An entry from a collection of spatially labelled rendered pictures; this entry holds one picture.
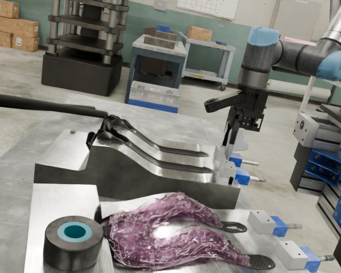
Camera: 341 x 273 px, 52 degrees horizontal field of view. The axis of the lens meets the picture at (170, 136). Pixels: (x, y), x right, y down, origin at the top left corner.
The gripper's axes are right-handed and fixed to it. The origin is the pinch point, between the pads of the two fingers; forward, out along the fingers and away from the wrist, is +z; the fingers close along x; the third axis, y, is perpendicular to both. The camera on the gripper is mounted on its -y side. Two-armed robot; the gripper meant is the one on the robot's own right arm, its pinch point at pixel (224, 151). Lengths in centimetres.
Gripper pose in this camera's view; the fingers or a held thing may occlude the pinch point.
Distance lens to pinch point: 102.3
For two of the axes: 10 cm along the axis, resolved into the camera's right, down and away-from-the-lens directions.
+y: 9.8, 1.8, 0.7
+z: -2.0, 9.2, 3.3
